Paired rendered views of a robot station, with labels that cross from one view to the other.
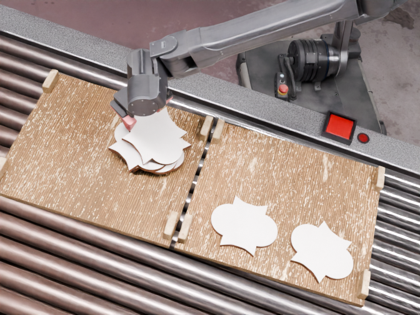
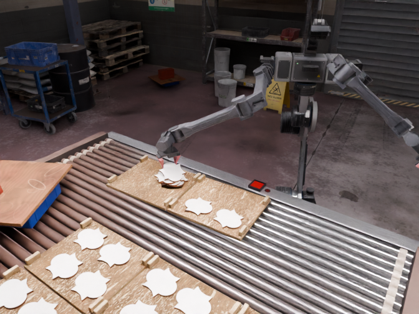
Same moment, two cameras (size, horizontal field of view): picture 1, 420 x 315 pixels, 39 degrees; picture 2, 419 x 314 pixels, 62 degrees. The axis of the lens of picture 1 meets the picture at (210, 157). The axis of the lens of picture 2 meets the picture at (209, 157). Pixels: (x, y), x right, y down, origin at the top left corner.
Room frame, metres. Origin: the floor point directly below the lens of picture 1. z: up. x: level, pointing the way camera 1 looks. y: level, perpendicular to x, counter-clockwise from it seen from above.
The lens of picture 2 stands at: (-0.65, -0.75, 2.03)
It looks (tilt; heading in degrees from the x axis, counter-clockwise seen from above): 30 degrees down; 25
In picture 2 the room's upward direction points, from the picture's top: straight up
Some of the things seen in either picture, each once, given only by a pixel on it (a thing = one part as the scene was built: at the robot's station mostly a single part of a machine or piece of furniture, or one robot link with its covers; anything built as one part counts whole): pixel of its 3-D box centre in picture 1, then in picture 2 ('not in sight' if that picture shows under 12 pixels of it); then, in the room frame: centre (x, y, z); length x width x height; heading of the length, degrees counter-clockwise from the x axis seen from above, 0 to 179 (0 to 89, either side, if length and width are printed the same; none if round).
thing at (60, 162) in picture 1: (107, 154); (154, 181); (0.72, 0.23, 0.93); 0.41 x 0.35 x 0.02; 84
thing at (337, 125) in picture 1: (339, 127); (257, 185); (0.93, -0.30, 0.92); 0.06 x 0.06 x 0.01; 81
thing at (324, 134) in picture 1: (339, 127); (257, 185); (0.93, -0.30, 0.92); 0.08 x 0.08 x 0.02; 81
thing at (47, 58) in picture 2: not in sight; (33, 53); (2.44, 3.14, 0.96); 0.50 x 0.38 x 0.21; 102
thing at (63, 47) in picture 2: not in sight; (70, 78); (3.12, 3.31, 0.44); 0.59 x 0.59 x 0.88
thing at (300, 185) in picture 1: (284, 207); (219, 205); (0.68, -0.19, 0.93); 0.41 x 0.35 x 0.02; 84
